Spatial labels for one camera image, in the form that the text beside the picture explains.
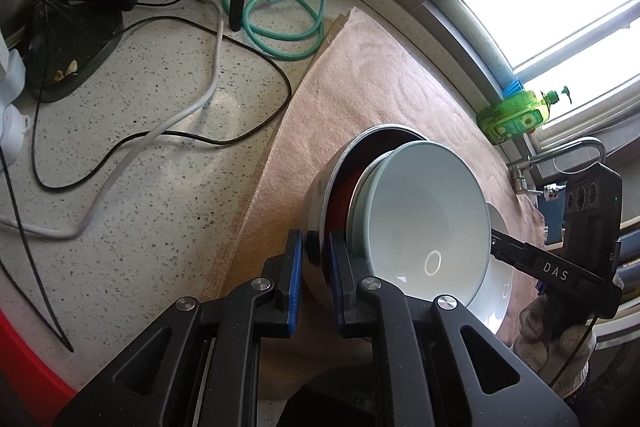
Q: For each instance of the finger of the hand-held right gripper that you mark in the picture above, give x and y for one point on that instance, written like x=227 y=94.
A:
x=515 y=249

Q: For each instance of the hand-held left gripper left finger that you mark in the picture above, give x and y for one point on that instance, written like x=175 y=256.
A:
x=295 y=282

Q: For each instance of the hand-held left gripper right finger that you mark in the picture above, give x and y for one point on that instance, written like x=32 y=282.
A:
x=336 y=282

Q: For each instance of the white leaf-pattern deep plate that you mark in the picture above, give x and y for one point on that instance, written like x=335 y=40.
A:
x=497 y=302

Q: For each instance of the light blue ceramic bowl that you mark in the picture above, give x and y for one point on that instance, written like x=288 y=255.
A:
x=415 y=217

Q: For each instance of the large stainless steel bowl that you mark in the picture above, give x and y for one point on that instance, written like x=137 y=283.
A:
x=325 y=177

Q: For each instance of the red steel bowl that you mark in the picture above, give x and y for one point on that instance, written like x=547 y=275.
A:
x=350 y=177

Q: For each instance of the person's right hand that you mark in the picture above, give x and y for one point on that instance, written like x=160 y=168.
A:
x=535 y=332

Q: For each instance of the wooden shelf with items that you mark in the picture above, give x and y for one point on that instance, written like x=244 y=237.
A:
x=631 y=225

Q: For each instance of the chrome kitchen faucet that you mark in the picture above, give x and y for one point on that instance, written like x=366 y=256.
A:
x=525 y=182

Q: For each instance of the green dish soap bottle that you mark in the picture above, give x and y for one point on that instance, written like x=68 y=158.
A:
x=510 y=117

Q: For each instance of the blue plastic cup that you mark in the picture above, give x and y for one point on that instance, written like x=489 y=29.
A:
x=512 y=88

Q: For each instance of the white framed window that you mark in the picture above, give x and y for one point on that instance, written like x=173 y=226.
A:
x=550 y=17

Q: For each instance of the pink towel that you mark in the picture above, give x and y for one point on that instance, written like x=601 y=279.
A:
x=380 y=72

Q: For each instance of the red plastic basin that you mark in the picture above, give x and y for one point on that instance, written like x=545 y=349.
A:
x=25 y=382

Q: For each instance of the dark appliance base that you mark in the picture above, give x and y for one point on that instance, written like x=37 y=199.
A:
x=75 y=52

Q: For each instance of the white power adapter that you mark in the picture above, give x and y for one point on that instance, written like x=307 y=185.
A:
x=12 y=107

